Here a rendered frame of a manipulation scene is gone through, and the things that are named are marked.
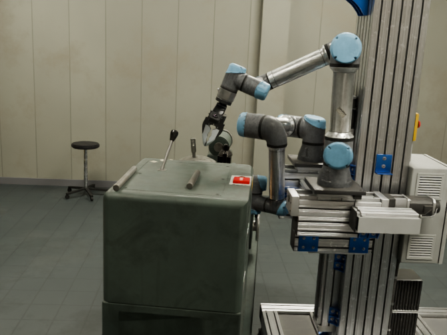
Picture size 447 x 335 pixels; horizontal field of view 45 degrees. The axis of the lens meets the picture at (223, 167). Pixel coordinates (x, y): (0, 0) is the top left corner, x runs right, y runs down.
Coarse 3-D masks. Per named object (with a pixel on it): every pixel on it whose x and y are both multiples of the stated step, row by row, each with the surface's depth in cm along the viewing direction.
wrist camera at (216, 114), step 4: (216, 104) 222; (220, 104) 223; (216, 108) 220; (220, 108) 221; (224, 108) 222; (212, 112) 218; (216, 112) 218; (220, 112) 219; (224, 112) 223; (212, 116) 216; (216, 116) 216; (220, 116) 217; (208, 120) 217; (212, 120) 216; (216, 120) 216
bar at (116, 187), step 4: (132, 168) 198; (136, 168) 202; (128, 172) 192; (132, 172) 195; (124, 176) 186; (128, 176) 189; (120, 180) 181; (124, 180) 184; (116, 184) 176; (120, 184) 178; (116, 188) 176
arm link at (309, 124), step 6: (306, 114) 282; (300, 120) 280; (306, 120) 277; (312, 120) 275; (318, 120) 275; (324, 120) 277; (300, 126) 279; (306, 126) 277; (312, 126) 275; (318, 126) 275; (324, 126) 277; (300, 132) 280; (306, 132) 278; (312, 132) 276; (318, 132) 276; (324, 132) 278; (306, 138) 278; (312, 138) 276; (318, 138) 276; (324, 138) 279
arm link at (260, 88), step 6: (246, 78) 218; (252, 78) 219; (258, 78) 222; (246, 84) 218; (252, 84) 218; (258, 84) 217; (264, 84) 218; (240, 90) 221; (246, 90) 219; (252, 90) 218; (258, 90) 217; (264, 90) 217; (258, 96) 219; (264, 96) 218
